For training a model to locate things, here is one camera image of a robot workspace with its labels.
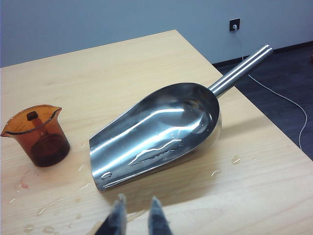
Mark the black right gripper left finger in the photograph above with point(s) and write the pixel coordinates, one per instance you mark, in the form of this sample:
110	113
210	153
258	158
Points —
116	220

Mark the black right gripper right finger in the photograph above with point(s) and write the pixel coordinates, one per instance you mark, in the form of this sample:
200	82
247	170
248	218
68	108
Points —
157	220

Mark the amber glass measuring cup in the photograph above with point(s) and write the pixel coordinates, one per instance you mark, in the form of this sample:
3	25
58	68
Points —
49	149

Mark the stainless steel scoop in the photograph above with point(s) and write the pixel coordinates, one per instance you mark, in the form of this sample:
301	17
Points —
159	137

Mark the black wall socket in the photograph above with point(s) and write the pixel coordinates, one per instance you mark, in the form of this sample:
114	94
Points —
234	24

